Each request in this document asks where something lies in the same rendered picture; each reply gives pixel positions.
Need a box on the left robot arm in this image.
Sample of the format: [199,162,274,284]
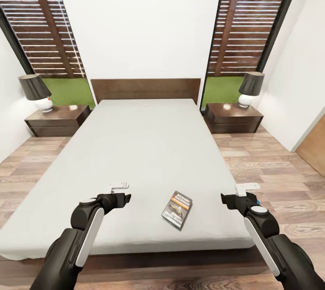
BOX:
[29,181,131,290]

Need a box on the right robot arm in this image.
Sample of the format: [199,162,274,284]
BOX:
[221,183,325,290]

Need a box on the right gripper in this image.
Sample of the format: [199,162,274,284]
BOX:
[221,193,257,212]

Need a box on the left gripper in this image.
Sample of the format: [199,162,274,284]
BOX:
[97,193,131,212]

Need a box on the hardback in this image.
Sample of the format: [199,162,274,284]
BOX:
[162,191,192,228]

